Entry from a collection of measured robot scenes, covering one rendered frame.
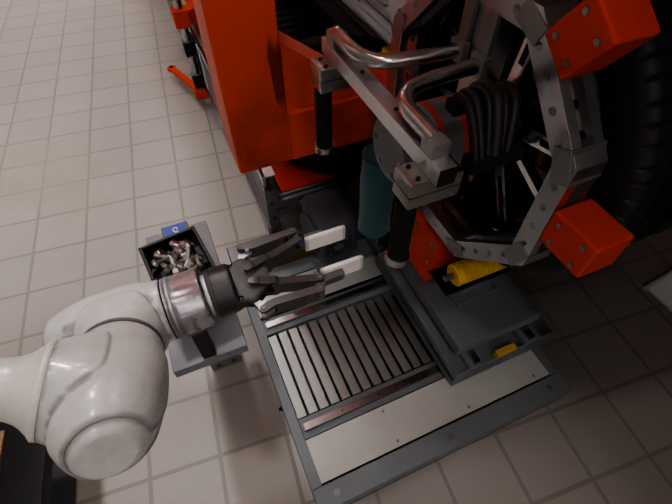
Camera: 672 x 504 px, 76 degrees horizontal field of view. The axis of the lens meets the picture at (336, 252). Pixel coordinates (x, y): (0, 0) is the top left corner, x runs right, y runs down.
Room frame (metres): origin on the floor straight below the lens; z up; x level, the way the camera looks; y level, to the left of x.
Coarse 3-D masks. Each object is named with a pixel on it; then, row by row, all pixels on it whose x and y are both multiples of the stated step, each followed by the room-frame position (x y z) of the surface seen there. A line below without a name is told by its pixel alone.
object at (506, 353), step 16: (384, 272) 0.89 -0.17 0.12; (400, 272) 0.87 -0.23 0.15; (400, 288) 0.79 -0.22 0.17; (400, 304) 0.78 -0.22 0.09; (416, 304) 0.74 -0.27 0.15; (416, 320) 0.69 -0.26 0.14; (432, 320) 0.68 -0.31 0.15; (544, 320) 0.67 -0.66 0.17; (432, 336) 0.62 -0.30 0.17; (512, 336) 0.63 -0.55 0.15; (528, 336) 0.61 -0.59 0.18; (544, 336) 0.62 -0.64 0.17; (432, 352) 0.59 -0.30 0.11; (448, 352) 0.57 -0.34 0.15; (464, 352) 0.56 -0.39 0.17; (480, 352) 0.57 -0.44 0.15; (496, 352) 0.56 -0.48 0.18; (512, 352) 0.57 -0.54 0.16; (448, 368) 0.52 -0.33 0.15; (464, 368) 0.52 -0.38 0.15; (480, 368) 0.52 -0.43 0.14
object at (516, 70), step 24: (456, 0) 0.91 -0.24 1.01; (456, 24) 0.93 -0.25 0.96; (504, 72) 0.79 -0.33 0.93; (528, 72) 0.73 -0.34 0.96; (432, 96) 0.96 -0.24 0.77; (528, 96) 0.72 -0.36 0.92; (600, 96) 0.57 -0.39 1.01; (528, 120) 0.69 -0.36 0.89; (528, 144) 0.69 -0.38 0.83; (504, 168) 0.69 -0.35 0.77; (528, 168) 0.65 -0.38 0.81; (480, 192) 0.78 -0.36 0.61; (504, 192) 0.67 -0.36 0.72; (528, 192) 0.78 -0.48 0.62; (480, 216) 0.70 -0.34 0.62; (504, 216) 0.65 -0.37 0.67
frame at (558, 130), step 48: (432, 0) 0.84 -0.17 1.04; (480, 0) 0.72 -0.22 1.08; (528, 0) 0.63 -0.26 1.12; (576, 0) 0.63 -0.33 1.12; (528, 48) 0.61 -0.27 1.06; (576, 96) 0.55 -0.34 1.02; (576, 144) 0.49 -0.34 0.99; (576, 192) 0.48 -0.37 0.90; (480, 240) 0.57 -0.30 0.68; (528, 240) 0.47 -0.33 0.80
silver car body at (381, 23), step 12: (348, 0) 1.52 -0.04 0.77; (360, 0) 1.45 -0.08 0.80; (372, 0) 1.37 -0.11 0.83; (384, 0) 1.30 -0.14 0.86; (396, 0) 1.24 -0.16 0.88; (360, 12) 1.44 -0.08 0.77; (372, 12) 1.37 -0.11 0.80; (384, 12) 1.30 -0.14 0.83; (396, 12) 1.24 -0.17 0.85; (372, 24) 1.36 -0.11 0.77; (384, 24) 1.30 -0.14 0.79; (384, 36) 1.29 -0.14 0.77; (660, 288) 0.39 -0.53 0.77; (660, 300) 0.38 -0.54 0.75
